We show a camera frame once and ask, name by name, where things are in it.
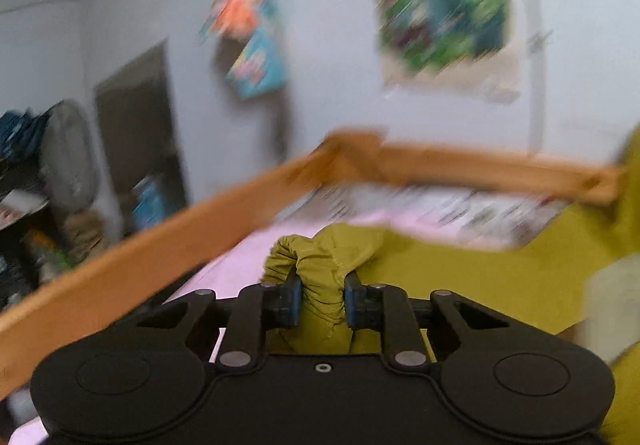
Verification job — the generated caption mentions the olive beige brown hooded jacket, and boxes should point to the olive beige brown hooded jacket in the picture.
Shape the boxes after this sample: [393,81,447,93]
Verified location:
[261,124,640,445]

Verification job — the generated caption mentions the pink bed sheet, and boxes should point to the pink bed sheet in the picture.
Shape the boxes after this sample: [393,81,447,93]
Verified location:
[9,213,393,444]

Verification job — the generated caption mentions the floral white mattress cover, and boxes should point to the floral white mattress cover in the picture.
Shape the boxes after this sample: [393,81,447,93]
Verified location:
[277,183,567,251]

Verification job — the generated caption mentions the cluttered dark shelf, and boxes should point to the cluttered dark shelf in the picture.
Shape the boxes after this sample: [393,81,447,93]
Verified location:
[1,106,108,309]

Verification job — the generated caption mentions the grey standing fan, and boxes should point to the grey standing fan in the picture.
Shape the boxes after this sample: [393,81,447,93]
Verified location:
[40,100,100,212]

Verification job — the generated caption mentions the orange-haired girl curled poster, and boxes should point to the orange-haired girl curled poster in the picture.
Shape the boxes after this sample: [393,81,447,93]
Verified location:
[200,0,288,100]

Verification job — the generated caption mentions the blond anime character poster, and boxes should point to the blond anime character poster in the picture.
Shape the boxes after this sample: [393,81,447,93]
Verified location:
[378,0,522,103]

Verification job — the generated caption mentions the wooden bed frame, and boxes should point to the wooden bed frame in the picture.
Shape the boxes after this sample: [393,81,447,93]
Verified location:
[1,130,627,396]

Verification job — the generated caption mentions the white wall pipe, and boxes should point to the white wall pipe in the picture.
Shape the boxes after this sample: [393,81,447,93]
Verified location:
[523,0,547,155]

